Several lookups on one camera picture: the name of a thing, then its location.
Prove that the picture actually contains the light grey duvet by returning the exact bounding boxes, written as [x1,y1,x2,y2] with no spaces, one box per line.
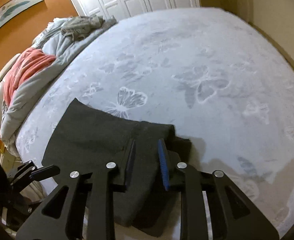
[0,15,118,148]

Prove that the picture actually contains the coral pink blanket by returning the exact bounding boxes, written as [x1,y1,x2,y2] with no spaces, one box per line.
[3,48,57,106]

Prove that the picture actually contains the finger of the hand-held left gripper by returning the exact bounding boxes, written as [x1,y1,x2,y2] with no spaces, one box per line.
[30,165,61,182]

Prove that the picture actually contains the feather wall picture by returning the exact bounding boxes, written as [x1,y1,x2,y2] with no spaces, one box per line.
[0,0,45,41]

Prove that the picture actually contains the dark green pants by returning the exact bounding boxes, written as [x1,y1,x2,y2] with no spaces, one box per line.
[41,98,192,238]

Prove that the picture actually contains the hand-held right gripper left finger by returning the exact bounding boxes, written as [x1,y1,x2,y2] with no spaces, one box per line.
[16,139,137,240]

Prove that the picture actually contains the bed with butterfly sheet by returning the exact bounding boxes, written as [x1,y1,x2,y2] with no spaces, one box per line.
[14,7,294,240]

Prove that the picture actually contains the crumpled grey garment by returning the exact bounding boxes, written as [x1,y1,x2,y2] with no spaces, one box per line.
[61,16,105,42]

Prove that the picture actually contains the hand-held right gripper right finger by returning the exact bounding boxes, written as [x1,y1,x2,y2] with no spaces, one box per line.
[157,139,280,240]

